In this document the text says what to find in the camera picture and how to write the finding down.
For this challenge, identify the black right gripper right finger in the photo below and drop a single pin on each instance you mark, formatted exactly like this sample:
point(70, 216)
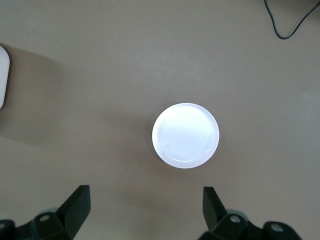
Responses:
point(225, 225)

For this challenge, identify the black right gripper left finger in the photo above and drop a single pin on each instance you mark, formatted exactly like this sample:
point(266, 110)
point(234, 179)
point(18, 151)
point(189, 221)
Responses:
point(62, 220)

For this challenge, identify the pink round plate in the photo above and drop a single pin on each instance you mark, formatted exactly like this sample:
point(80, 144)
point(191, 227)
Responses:
point(186, 136)

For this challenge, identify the white lidded storage box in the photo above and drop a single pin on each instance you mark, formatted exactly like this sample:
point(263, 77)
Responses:
point(3, 75)

